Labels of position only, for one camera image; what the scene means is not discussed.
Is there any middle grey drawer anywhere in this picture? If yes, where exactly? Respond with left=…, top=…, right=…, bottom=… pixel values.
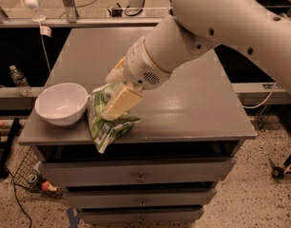
left=65, top=188, right=216, bottom=209

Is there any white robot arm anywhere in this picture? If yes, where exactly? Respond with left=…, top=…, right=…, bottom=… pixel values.
left=103, top=0, right=291, bottom=121

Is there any clear plastic water bottle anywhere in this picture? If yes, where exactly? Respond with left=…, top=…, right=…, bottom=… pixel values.
left=10, top=66, right=32, bottom=97

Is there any grey drawer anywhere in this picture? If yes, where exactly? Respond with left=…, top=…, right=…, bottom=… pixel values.
left=80, top=206, right=204, bottom=224
left=39, top=158, right=236, bottom=187
left=65, top=188, right=216, bottom=209

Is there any black metal stand leg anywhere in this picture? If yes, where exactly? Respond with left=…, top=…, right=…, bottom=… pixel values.
left=0, top=118, right=21, bottom=179

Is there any white desk lamp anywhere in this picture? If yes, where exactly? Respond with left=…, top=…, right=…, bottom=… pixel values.
left=25, top=0, right=47, bottom=23

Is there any black wire basket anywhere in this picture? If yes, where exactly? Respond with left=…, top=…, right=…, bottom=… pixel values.
left=14, top=148, right=63, bottom=196

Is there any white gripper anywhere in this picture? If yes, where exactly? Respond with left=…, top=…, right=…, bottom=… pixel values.
left=103, top=36, right=171, bottom=121

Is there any black wheeled stand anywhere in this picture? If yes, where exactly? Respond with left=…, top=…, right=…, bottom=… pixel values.
left=268, top=154, right=291, bottom=180

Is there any black floor cable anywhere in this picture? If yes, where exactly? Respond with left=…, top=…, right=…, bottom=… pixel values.
left=0, top=121, right=33, bottom=228

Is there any green jalapeno chip bag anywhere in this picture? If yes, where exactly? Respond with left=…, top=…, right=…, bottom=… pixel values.
left=87, top=84, right=141, bottom=154

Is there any bottom grey drawer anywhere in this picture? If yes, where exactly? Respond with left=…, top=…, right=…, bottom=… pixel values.
left=80, top=206, right=204, bottom=224

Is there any top grey drawer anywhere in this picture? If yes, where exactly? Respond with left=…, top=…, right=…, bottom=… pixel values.
left=39, top=158, right=236, bottom=187

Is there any white bowl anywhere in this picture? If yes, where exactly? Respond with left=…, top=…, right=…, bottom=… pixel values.
left=34, top=83, right=88, bottom=126

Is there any grey drawer cabinet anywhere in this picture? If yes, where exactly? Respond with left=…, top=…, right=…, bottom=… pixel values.
left=17, top=25, right=258, bottom=225

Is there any white power strip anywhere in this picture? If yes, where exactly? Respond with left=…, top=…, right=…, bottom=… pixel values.
left=107, top=7, right=143, bottom=17

